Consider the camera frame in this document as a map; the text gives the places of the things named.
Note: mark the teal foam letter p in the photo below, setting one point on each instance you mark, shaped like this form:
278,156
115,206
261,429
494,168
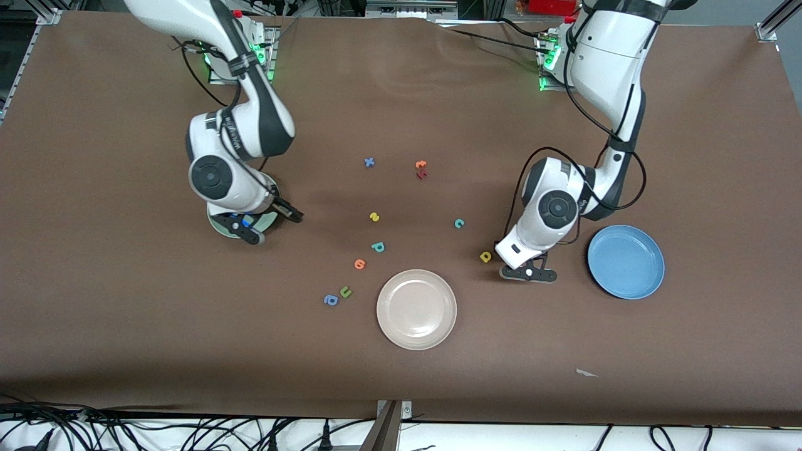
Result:
380,248

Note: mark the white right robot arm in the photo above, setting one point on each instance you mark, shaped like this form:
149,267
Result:
250,119

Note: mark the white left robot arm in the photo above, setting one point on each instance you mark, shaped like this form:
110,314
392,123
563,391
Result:
611,56

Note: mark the light green round plate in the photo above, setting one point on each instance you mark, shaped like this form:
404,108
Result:
268,220

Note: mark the blue foam letter a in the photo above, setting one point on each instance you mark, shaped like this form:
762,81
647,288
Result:
335,302

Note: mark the blue round plate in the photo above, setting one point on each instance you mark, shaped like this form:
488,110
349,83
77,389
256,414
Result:
623,263

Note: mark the beige round plate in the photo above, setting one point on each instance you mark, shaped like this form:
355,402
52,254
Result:
416,309

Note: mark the white paper scrap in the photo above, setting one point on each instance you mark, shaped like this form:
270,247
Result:
584,373

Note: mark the aluminium profile beam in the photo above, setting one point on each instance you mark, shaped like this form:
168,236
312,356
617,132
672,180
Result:
383,432

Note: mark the silver metal device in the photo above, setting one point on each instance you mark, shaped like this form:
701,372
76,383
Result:
410,7

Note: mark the red box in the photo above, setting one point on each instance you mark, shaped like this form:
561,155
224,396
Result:
551,6

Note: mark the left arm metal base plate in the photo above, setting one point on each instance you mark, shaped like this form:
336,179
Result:
554,88

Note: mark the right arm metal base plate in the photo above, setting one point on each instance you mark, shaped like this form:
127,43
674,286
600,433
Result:
274,34

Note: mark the metal corner bracket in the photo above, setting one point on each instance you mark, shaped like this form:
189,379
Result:
406,410

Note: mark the aluminium side rail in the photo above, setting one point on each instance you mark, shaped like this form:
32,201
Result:
25,62

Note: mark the aluminium frame corner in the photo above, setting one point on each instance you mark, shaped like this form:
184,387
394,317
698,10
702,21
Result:
772,25

